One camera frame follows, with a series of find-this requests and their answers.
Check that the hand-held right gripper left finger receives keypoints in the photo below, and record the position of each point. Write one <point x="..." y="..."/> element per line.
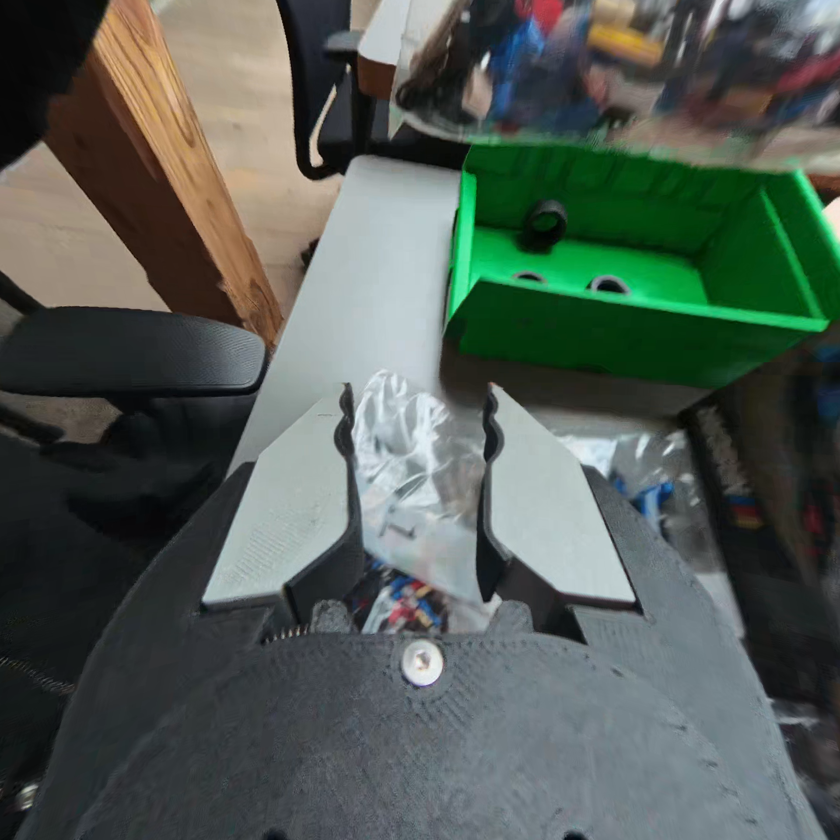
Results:
<point x="282" y="499"/>

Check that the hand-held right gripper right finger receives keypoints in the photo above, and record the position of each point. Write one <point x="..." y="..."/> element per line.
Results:
<point x="551" y="512"/>

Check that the clear plastic bag of bricks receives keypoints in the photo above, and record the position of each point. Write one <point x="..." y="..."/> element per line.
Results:
<point x="413" y="472"/>

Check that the green plastic bin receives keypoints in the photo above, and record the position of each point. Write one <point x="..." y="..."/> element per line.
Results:
<point x="590" y="341"/>

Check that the black rubber tyre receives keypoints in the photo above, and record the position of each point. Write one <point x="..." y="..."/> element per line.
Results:
<point x="610" y="284"/>
<point x="544" y="226"/>
<point x="530" y="276"/>

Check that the large clear bag of bricks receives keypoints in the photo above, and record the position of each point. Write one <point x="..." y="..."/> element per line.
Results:
<point x="590" y="72"/>

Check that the small clear plastic bag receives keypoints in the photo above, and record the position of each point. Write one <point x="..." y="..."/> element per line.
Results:
<point x="630" y="472"/>

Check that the black office chair with armrest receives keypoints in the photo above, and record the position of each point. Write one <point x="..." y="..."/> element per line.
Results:
<point x="124" y="351"/>

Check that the dark printed box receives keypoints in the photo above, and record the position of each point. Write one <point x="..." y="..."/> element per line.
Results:
<point x="774" y="525"/>

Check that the wooden beam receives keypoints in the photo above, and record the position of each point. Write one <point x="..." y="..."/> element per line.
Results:
<point x="151" y="144"/>

